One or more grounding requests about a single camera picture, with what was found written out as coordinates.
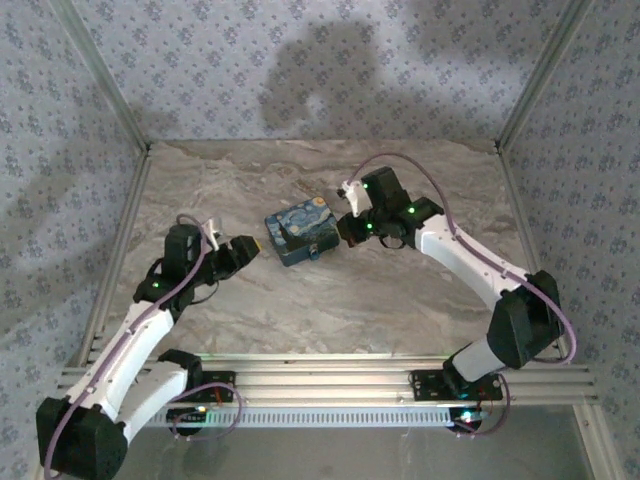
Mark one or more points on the blue starry night print box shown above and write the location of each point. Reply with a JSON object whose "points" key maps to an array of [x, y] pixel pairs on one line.
{"points": [[300, 225]]}

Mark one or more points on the small controller board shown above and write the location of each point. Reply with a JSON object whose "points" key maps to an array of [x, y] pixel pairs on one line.
{"points": [[187, 416], [467, 417]]}

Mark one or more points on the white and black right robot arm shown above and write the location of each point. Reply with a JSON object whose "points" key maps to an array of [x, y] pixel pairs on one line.
{"points": [[450, 255]]}

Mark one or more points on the aluminium frame upright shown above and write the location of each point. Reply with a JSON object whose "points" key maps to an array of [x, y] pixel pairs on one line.
{"points": [[538, 75], [106, 75]]}

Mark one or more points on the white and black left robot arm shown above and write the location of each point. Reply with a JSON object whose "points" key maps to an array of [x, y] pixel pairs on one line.
{"points": [[150, 335]]}

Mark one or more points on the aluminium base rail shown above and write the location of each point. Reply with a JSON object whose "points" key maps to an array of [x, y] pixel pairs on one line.
{"points": [[325, 380]]}

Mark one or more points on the aluminium frame leg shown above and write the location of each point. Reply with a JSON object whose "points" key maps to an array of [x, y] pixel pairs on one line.
{"points": [[595, 440]]}

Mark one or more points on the small blue padlock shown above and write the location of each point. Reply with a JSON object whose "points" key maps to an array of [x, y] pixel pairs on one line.
{"points": [[314, 253]]}

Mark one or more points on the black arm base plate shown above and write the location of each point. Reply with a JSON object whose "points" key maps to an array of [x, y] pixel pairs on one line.
{"points": [[425, 385], [225, 382]]}

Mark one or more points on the aluminium side rail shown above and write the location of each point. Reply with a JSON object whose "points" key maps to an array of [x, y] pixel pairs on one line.
{"points": [[121, 250]]}

